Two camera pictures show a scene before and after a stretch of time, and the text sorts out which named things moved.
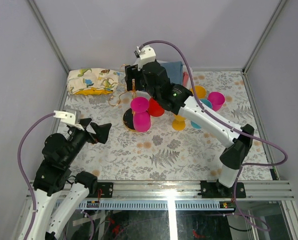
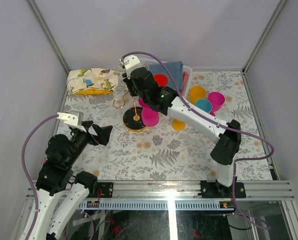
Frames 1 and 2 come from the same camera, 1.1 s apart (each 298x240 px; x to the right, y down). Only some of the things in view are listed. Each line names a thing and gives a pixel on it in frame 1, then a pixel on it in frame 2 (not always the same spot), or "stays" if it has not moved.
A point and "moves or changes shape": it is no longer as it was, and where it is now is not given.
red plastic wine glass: x=154 y=109 moves or changes shape
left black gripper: x=103 y=130 stays
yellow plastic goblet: x=201 y=92 stays
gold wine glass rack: x=128 y=116 -> x=132 y=119
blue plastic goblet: x=206 y=102 stays
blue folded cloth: x=174 y=70 stays
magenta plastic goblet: x=217 y=99 stays
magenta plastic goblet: x=142 y=118 moves or changes shape
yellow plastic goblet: x=178 y=123 stays
